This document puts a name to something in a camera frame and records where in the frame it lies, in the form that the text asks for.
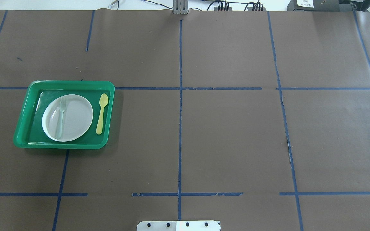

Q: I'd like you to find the black box with label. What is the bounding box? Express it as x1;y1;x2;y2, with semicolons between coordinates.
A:
286;0;340;12

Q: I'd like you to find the black cable on table edge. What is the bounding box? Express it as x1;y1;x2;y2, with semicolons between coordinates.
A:
140;0;174;9

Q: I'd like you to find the brown paper table cover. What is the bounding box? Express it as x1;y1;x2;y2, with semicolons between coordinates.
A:
0;9;370;231

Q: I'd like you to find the green plastic tray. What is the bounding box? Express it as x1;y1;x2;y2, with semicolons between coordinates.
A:
13;80;115;149

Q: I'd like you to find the translucent grey plastic fork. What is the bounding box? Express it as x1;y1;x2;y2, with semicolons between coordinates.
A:
55;96;67;139

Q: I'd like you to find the black cable connector block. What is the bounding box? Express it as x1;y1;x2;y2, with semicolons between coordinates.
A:
244;1;266;11
213;2;232;11

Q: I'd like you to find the yellow plastic spoon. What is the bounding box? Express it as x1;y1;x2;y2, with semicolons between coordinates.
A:
96;93;109;135

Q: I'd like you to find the white round plate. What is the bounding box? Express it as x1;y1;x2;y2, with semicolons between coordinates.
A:
41;94;93;143

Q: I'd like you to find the white metal base plate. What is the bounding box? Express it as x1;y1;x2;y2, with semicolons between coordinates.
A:
136;220;221;231

